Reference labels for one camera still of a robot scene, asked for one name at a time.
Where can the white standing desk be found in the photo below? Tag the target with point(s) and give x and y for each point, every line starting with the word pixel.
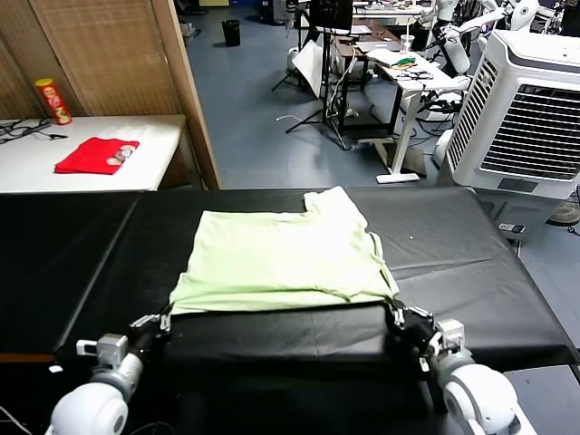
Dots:
pixel 405 104

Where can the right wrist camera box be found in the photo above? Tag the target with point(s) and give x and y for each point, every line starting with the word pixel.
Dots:
pixel 449 335

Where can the white humanoid robot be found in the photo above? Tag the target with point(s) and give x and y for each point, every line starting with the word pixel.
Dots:
pixel 455 50

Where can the wooden partition screen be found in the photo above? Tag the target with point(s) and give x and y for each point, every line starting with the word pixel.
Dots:
pixel 113 54

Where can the black monitor on stand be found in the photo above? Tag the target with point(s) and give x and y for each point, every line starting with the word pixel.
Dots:
pixel 331 13

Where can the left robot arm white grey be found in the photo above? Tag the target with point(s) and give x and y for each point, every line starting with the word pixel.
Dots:
pixel 90 403

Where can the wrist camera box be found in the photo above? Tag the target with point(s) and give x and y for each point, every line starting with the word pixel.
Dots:
pixel 449 335
pixel 109 348

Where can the narrow black table cover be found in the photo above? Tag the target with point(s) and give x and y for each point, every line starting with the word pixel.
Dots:
pixel 54 263

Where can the grey laptop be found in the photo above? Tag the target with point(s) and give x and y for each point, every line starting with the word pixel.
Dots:
pixel 376 46

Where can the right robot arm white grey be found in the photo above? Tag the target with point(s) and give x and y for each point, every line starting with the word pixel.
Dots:
pixel 480 394

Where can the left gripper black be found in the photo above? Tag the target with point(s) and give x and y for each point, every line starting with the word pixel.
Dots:
pixel 151 340

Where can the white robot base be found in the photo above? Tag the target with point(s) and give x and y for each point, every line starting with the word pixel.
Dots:
pixel 441 102

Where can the white air cooler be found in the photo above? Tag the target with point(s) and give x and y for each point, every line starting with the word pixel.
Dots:
pixel 525 127

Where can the white power strip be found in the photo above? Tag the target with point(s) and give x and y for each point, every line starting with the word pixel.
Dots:
pixel 512 228

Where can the black trash bin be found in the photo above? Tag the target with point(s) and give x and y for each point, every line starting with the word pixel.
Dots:
pixel 231 32

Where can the plastic cup with straw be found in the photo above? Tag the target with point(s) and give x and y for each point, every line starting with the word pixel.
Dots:
pixel 406 44

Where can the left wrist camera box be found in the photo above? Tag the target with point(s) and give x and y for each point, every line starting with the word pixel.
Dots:
pixel 109 348

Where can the red folded t-shirt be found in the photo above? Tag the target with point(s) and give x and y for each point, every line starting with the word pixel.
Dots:
pixel 90 158

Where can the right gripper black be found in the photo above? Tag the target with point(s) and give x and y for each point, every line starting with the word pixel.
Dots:
pixel 417 335

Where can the white side table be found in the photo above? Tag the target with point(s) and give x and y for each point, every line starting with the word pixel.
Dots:
pixel 149 149

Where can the black tripod stand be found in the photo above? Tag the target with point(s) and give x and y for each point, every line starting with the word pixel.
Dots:
pixel 327 81

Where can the light green t-shirt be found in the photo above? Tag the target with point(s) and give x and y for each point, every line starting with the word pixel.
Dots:
pixel 281 258

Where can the white reflector board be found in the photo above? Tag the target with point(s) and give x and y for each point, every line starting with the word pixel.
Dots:
pixel 310 65

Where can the red chips can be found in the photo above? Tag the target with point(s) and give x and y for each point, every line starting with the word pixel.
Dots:
pixel 54 102

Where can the green cloth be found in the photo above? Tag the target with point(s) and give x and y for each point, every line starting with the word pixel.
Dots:
pixel 404 61

